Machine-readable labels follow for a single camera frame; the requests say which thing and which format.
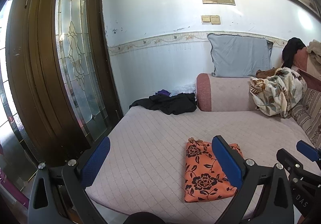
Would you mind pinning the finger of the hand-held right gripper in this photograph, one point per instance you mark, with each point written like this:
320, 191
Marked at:
288, 160
308, 150

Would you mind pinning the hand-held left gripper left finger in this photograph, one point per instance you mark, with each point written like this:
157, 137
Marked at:
96, 162

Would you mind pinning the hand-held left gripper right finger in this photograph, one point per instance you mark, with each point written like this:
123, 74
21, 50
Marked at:
227, 163

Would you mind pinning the orange floral blouse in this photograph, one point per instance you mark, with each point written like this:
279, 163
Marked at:
200, 171

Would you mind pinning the striped cushion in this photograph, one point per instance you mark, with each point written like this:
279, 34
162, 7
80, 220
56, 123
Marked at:
311, 116

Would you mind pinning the cream floral blanket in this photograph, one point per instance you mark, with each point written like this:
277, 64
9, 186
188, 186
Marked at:
275, 93

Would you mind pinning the black garment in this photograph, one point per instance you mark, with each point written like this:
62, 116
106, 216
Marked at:
170, 103

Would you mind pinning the clear plastic bag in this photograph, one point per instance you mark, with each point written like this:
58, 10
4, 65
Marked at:
184, 88

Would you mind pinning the brown cloth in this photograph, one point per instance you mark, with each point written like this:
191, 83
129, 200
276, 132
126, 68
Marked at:
265, 73

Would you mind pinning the magenta object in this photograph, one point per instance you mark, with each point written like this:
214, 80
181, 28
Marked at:
12, 188

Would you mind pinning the purple cloth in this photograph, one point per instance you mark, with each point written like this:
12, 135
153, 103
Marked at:
162, 93

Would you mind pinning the beige cloth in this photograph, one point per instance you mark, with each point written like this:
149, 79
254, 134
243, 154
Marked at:
314, 51

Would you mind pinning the black cloth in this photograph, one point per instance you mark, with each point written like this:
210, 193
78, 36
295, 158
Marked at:
292, 51

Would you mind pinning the grey-blue pillow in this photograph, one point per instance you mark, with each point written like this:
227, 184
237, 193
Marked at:
238, 56

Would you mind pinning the wooden door with leaded glass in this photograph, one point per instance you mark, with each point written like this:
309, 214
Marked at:
42, 63

